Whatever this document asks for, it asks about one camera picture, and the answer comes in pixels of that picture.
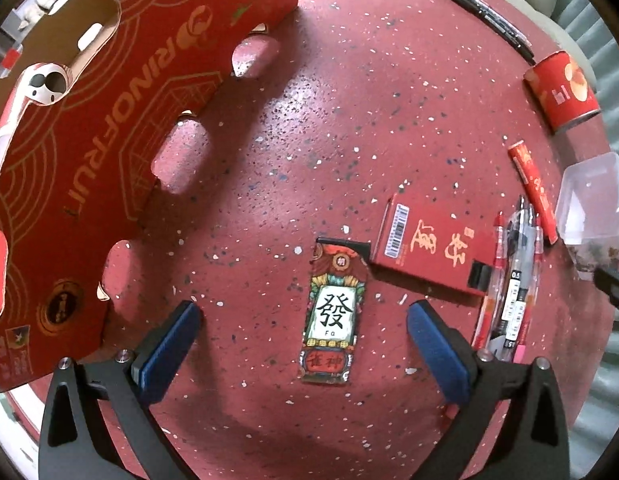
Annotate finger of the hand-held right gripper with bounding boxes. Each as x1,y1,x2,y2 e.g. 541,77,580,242
592,266,619,361

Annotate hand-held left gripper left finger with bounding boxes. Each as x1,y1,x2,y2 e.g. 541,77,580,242
38,301,204,480

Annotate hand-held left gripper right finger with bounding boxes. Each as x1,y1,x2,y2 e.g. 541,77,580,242
407,300,573,480

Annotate mahjong print card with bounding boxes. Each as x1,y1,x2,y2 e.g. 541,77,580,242
300,239,371,386

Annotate red cardboard fruit box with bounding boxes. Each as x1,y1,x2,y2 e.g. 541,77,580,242
0,0,300,393

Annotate clear plastic container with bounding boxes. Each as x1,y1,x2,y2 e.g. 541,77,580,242
554,151,619,281

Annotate red gel pen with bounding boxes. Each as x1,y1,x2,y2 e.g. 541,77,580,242
472,210,506,348

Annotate red flat box gold characters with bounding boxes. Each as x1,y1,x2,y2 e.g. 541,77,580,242
370,194,495,306

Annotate red printed tube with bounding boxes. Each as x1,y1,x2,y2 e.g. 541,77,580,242
507,141,560,246

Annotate red paper cup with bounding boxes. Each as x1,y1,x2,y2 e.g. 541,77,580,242
523,51,603,135

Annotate red panda print cup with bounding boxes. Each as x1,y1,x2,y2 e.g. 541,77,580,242
0,61,75,171

